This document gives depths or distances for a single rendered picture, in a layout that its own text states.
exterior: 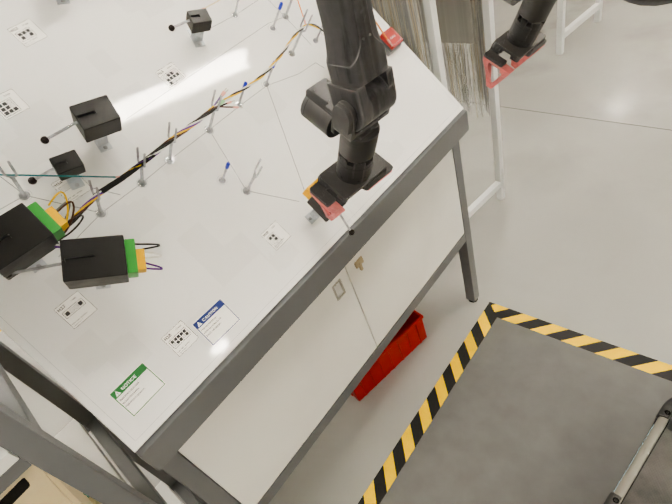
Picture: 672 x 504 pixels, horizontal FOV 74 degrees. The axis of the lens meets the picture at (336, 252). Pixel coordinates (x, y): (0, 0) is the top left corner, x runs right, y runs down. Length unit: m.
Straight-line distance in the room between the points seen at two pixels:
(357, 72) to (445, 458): 1.32
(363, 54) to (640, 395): 1.46
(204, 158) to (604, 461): 1.40
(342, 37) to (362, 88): 0.06
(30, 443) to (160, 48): 0.81
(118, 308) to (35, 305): 0.13
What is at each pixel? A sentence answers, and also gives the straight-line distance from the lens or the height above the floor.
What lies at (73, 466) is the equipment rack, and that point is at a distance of 0.85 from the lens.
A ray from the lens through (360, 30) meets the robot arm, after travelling 0.58.
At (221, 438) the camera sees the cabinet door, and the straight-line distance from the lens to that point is 1.07.
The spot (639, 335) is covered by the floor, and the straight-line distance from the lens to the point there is 1.90.
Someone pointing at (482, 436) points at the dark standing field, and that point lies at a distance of 1.66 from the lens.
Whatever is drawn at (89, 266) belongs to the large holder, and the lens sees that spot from 0.79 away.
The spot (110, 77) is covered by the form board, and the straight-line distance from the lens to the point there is 1.10.
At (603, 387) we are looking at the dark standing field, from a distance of 1.77.
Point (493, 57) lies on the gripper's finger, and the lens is 1.05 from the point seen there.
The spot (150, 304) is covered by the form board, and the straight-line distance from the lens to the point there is 0.92.
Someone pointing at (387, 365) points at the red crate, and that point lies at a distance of 1.77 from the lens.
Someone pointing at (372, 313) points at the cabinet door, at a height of 0.53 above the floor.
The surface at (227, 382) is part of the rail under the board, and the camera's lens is 0.94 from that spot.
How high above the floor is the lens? 1.51
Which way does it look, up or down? 40 degrees down
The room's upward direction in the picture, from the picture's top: 22 degrees counter-clockwise
